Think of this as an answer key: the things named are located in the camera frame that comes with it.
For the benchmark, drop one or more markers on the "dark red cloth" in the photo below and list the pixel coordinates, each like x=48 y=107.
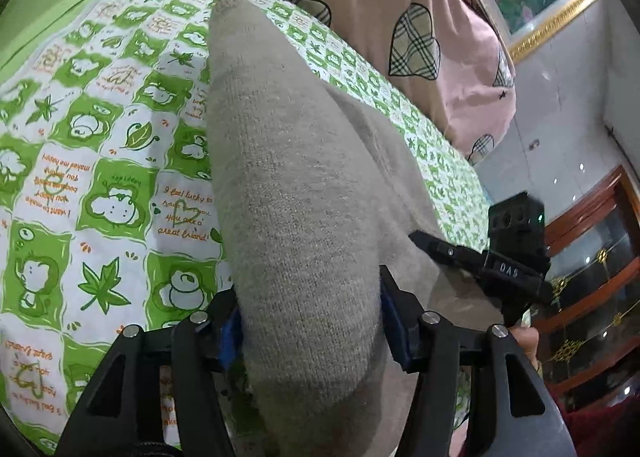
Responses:
x=605 y=429

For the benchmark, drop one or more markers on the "person's right hand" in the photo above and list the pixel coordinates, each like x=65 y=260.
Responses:
x=527 y=339

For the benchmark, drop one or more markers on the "wooden glass cabinet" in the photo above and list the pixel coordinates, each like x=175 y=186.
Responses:
x=595 y=282

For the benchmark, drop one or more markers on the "green patterned bedsheet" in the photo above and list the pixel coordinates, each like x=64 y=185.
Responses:
x=110 y=177

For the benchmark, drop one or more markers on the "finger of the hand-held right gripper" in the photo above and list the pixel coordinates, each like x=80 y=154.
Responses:
x=450 y=253

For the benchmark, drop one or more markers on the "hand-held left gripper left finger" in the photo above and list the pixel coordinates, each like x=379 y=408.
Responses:
x=229 y=337

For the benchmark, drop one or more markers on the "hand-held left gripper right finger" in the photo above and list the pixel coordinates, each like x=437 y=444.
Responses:
x=395 y=332

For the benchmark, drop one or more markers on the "beige knit sweater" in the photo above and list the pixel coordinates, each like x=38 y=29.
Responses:
x=300 y=217

